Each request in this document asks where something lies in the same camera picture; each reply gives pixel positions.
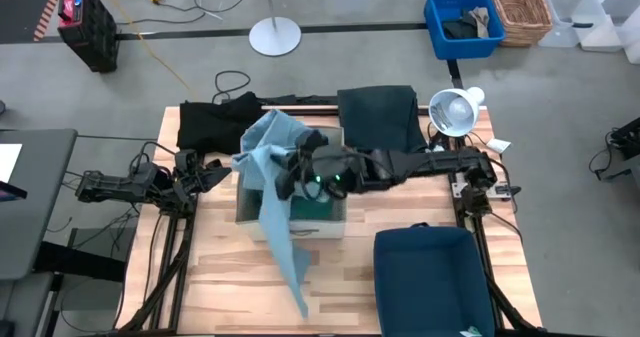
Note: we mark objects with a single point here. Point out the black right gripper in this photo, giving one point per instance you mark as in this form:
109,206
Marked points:
330,169

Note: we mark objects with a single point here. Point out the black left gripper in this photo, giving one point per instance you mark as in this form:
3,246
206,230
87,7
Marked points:
190,174

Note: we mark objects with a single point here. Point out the dark blue jeans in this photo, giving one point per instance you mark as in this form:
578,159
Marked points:
380,117

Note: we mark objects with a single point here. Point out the light blue cloth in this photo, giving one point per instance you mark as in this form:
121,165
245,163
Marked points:
275,212

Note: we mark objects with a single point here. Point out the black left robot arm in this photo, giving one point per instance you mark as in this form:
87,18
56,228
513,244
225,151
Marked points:
115,184

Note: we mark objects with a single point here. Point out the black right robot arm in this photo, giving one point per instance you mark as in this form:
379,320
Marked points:
430,163

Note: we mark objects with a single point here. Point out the teal cloth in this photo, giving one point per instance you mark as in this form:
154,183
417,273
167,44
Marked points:
312,209

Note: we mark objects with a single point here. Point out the white fabric storage bin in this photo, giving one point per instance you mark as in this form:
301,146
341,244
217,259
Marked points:
320,229

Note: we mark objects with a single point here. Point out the white round stand base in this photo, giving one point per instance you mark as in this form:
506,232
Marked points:
275,37

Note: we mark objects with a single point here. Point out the white lamp with bulb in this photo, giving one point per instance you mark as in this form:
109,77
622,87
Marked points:
455,109

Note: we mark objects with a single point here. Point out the blue plastic bin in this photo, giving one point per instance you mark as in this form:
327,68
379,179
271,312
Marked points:
450,49

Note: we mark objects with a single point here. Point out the grey desk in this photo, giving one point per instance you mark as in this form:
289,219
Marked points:
40,202

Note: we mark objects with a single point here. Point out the black garment in bin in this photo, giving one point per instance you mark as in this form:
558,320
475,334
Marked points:
457,29

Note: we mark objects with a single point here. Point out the navy fabric storage bin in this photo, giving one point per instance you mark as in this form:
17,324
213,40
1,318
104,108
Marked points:
430,282

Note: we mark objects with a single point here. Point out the red and black box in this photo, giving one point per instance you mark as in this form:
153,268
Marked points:
92,32

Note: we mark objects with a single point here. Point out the white paper slip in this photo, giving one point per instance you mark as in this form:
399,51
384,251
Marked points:
498,145

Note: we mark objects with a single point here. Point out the dark tablet device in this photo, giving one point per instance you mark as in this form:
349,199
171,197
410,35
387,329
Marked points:
10,191

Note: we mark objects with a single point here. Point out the white paper sheet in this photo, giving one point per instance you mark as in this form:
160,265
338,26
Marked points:
9,162

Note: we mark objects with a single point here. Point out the beige garment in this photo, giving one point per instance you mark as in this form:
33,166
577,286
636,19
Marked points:
481,19

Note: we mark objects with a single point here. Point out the wicker basket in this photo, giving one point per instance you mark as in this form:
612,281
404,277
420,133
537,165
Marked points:
520,12

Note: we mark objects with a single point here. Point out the small teal white tag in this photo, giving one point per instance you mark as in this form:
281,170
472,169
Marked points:
470,332

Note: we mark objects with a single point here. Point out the black mat with hazard stripes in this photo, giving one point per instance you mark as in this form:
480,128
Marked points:
25,7

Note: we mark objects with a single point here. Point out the clear plastic storage bin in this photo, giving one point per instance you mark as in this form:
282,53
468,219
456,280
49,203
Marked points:
560,17
600,34
634,47

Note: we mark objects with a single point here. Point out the black aluminium frame rail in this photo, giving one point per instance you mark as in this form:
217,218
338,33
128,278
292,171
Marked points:
482,237
170,272
300,100

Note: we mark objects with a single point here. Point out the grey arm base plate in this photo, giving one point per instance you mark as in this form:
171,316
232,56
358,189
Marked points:
500,191

